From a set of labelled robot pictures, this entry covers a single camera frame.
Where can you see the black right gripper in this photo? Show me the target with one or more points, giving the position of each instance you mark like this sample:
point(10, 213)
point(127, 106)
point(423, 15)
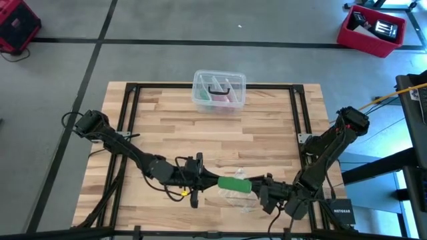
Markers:
point(275, 193)

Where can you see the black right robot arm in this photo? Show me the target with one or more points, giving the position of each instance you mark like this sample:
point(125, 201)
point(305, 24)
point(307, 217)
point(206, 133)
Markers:
point(327, 156)

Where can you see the clear plastic zip bag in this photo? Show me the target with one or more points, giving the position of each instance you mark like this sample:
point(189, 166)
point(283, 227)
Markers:
point(240, 201)

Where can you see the black device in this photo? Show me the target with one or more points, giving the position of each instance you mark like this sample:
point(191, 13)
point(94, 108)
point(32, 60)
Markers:
point(358, 18)
point(385, 30)

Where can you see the black desk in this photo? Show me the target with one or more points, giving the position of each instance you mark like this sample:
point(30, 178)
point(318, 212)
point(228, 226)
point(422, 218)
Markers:
point(410, 133)

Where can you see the black Netgear network switch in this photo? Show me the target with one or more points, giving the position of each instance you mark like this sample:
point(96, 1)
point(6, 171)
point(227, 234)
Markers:
point(342, 213)

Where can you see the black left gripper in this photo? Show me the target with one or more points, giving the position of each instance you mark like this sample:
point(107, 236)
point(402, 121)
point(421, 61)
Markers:
point(193, 176)

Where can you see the black aluminium rig frame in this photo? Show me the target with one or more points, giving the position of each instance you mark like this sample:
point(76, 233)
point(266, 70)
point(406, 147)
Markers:
point(213, 86)

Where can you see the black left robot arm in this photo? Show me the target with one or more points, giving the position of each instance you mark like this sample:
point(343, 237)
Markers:
point(126, 150)

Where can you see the pink bandage roll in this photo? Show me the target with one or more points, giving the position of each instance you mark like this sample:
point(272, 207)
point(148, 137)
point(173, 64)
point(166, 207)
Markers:
point(218, 98)

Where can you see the red and black generator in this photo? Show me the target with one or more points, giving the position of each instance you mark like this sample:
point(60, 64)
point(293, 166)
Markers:
point(16, 23)

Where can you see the clear plastic storage box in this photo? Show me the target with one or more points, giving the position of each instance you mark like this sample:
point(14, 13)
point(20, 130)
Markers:
point(218, 80)

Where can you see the magenta bandage roll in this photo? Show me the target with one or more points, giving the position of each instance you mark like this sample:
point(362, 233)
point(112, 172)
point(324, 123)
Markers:
point(229, 100)

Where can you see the red plastic bin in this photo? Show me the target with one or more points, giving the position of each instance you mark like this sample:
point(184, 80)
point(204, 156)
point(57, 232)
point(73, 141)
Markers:
point(363, 43)

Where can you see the teal bandage roll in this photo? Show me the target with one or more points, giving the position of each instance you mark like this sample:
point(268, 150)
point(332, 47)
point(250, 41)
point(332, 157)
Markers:
point(203, 95)

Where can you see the green elastic bandage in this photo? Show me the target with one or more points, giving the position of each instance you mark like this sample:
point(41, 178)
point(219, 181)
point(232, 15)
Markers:
point(235, 185)

